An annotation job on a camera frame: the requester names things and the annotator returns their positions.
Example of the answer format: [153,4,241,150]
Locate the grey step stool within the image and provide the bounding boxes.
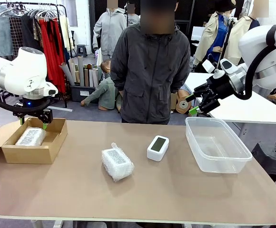
[77,44,88,57]

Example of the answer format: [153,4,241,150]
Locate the white flat bar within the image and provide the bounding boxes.
[48,106,73,112]

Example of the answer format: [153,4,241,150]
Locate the plain cardboard box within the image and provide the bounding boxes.
[170,92,178,114]

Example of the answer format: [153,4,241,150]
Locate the black stand pole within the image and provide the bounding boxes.
[221,18,237,60]

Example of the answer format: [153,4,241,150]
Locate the black hanging garment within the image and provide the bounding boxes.
[21,14,43,52]

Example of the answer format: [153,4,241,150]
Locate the red dress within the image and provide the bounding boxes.
[38,18,67,94]

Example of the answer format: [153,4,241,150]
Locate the black hose of right arm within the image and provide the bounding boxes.
[233,23,276,100]

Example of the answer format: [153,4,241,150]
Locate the bubble clock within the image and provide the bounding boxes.
[14,127,48,147]
[101,142,135,183]

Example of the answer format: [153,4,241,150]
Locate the person in grey sweatshirt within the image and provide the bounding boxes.
[125,2,140,26]

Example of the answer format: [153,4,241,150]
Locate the cream hanging garment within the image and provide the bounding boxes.
[59,15,71,52]

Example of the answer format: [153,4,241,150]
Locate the white digital clock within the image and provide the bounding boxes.
[147,135,170,162]

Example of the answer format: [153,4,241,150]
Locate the tall grey paper roll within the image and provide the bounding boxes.
[78,56,85,86]

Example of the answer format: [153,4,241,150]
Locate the dark storage bin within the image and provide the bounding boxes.
[70,85,98,102]

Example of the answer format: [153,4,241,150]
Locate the mannequin with blue shirt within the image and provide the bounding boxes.
[193,0,236,72]

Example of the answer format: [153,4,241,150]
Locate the beige paper roll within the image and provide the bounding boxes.
[68,57,79,84]

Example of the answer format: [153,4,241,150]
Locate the black metal shelf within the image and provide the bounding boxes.
[175,0,196,38]

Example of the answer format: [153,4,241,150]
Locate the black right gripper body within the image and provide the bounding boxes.
[206,74,236,100]

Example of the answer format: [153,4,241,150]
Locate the black hose of left arm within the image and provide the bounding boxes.
[0,91,52,113]

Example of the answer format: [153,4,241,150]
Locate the grid check garment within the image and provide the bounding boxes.
[9,16,26,57]

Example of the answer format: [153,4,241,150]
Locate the black plastic stool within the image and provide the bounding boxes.
[251,142,276,190]

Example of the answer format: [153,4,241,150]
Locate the black clothes rack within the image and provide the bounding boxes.
[0,2,69,109]

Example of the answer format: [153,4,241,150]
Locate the person in dark grey jacket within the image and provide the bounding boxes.
[110,0,191,125]

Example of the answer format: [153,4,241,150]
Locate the white table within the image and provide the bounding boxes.
[183,72,276,125]

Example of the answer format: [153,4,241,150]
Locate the mannequin with navy shirt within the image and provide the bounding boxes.
[226,0,269,66]

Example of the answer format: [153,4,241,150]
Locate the child mannequin in green clothes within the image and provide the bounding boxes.
[80,59,124,112]

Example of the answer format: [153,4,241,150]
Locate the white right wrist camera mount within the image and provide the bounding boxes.
[201,59,224,79]

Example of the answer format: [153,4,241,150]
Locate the mannequin in grey hoodie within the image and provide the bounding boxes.
[92,0,128,61]

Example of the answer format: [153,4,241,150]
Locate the kraft paper roll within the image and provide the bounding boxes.
[176,89,194,115]

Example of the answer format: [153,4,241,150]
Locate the leaning grey paper roll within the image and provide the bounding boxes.
[59,62,76,86]

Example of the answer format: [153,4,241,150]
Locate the white board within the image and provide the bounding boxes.
[191,26,205,41]

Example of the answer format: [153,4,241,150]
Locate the open cardboard box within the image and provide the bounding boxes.
[0,117,69,165]

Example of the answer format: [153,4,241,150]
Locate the clear plastic container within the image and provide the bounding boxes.
[185,116,253,174]

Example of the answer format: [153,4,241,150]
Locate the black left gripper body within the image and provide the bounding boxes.
[21,98,47,116]

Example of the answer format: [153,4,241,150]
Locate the black hose of arm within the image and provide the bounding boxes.
[0,91,52,113]
[233,23,276,100]

